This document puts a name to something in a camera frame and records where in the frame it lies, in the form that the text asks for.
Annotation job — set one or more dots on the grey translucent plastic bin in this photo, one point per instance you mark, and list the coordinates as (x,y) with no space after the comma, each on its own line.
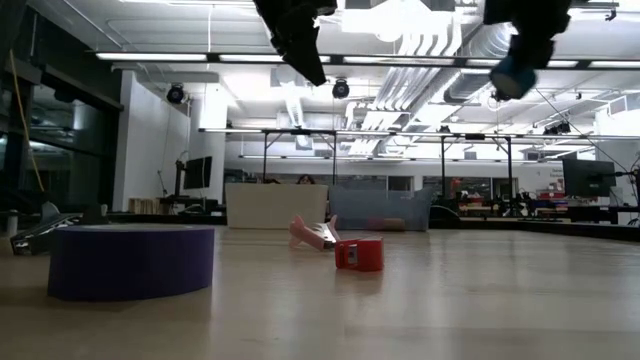
(380,205)

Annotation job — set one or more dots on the black ceiling camera cluster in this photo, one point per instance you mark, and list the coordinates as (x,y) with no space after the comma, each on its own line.
(557,128)

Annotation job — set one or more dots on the black overhead gantry frame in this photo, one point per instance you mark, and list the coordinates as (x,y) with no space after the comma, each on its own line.
(475,136)
(300,131)

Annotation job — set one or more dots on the black computer monitor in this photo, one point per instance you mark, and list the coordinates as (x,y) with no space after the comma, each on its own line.
(198,172)
(589,177)

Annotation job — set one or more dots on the silver air duct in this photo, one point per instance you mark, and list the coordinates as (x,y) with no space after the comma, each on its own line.
(470,80)

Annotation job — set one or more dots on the white plastic bin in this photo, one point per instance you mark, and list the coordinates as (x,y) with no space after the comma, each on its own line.
(275,205)

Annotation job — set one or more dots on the pink stapler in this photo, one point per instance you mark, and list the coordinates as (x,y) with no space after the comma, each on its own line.
(310,236)

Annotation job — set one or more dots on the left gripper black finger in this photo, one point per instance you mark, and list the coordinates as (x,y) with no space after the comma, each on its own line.
(310,55)
(290,30)

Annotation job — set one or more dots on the cluttered workbench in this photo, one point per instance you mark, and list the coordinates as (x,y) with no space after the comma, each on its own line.
(550,207)

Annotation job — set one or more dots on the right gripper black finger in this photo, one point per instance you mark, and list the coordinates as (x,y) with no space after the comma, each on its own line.
(521,49)
(542,52)

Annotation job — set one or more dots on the person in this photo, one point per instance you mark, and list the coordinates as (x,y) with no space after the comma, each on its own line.
(271,181)
(306,179)

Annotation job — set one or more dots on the wooden crate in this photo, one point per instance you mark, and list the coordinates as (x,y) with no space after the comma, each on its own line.
(145,206)

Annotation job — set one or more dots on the ceiling light bar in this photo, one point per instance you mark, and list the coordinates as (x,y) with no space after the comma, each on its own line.
(150,56)
(250,58)
(400,60)
(607,63)
(565,63)

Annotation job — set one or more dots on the silver metal tool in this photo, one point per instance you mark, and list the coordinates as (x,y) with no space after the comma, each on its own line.
(45,235)

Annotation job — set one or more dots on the purple tape roll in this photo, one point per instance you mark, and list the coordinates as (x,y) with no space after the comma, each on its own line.
(130,265)

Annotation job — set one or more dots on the black ceiling spotlight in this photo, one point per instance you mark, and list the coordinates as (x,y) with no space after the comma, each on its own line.
(175,94)
(341,89)

